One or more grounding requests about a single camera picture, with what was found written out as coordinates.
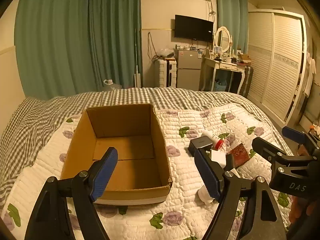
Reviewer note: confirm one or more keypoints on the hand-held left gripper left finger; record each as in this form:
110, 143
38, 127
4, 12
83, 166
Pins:
105, 175

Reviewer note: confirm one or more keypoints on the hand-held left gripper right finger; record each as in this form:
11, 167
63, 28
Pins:
207, 175

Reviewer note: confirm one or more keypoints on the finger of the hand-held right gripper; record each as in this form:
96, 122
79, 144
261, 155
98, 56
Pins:
268, 150
293, 133

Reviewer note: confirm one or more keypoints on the black rectangular box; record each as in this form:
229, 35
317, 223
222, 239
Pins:
200, 142

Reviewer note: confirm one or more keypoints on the white bottle with red cap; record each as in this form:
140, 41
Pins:
210, 136

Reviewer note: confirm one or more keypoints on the brown cardboard box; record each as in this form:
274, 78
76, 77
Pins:
130, 140

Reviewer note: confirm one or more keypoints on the person's right hand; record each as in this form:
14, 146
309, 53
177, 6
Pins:
301, 210

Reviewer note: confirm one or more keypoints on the small white box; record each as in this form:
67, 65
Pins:
217, 158

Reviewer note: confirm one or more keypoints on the plain white bottle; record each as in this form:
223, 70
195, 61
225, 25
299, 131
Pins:
205, 196

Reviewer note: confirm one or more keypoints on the small black case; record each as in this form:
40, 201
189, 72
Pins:
230, 162

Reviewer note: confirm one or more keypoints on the reddish brown patterned box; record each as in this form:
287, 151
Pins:
240, 153

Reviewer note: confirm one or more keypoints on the white floral quilt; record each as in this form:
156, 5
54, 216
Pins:
140, 220

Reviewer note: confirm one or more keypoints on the hanging white clothes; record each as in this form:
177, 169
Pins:
310, 72

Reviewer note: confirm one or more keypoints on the dark suitcase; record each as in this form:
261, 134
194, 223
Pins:
247, 80

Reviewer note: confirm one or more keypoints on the white louvred wardrobe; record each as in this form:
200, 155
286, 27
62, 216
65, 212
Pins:
275, 62

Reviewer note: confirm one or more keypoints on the bed with floral quilt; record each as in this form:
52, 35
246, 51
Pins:
37, 120

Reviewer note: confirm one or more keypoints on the clear water jug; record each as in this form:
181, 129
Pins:
111, 86

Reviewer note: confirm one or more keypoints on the brown wooden box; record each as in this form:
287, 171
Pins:
245, 58

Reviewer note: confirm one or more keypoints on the white dressing table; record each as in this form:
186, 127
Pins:
225, 66

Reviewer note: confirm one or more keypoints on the white mop pole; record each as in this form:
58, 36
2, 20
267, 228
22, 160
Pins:
137, 77

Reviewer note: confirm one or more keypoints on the silver small fridge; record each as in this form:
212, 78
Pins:
188, 67

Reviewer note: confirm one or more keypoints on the white hard suitcase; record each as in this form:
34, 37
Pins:
163, 72

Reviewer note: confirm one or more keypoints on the white oval vanity mirror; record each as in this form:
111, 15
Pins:
222, 38

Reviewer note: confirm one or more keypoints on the clear plastic bag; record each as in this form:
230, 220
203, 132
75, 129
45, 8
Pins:
165, 53

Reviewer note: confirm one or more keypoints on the narrow teal curtain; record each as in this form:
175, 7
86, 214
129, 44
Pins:
230, 17

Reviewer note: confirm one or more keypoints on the wide teal curtain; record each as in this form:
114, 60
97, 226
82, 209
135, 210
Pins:
115, 35
52, 42

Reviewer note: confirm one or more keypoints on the black wall television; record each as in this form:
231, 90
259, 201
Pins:
193, 27

